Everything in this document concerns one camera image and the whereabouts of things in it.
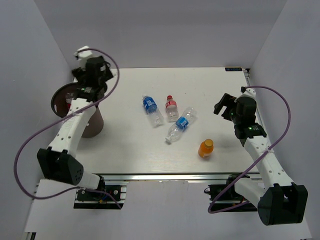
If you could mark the tall red label bottle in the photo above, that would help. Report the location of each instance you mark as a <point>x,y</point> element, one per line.
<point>68,99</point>

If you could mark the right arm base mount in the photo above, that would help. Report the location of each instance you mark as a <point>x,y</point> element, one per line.
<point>228,199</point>

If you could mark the brown round bin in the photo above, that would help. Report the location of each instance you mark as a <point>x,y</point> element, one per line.
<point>59,107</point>

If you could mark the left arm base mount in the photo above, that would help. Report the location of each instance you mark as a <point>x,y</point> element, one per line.
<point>110,195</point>

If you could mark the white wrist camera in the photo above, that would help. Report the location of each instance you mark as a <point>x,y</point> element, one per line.
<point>247,91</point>
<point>83,53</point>

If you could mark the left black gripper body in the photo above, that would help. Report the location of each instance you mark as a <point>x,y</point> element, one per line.
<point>82,79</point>

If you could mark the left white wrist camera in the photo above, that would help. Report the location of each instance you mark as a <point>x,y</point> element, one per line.
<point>83,53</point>

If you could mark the dark blue label bottle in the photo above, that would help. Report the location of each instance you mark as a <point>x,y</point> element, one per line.
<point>155,117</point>

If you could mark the crushed light blue label bottle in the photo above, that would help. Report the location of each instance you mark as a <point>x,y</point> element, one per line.
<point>177,129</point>

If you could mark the orange juice bottle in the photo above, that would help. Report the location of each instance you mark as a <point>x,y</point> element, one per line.
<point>206,148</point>

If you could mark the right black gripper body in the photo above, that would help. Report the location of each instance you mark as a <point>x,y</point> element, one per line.
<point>236,119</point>

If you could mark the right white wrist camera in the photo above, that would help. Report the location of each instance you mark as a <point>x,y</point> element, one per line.
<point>247,91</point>

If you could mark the right blue table sticker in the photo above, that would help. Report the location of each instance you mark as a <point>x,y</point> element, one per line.
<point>233,69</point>

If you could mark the small red label bottle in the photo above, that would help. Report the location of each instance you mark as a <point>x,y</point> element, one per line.
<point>171,109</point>

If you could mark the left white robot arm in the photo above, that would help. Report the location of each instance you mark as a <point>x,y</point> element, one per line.
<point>58,161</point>

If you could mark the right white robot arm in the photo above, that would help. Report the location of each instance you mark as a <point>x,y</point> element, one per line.
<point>280,201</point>

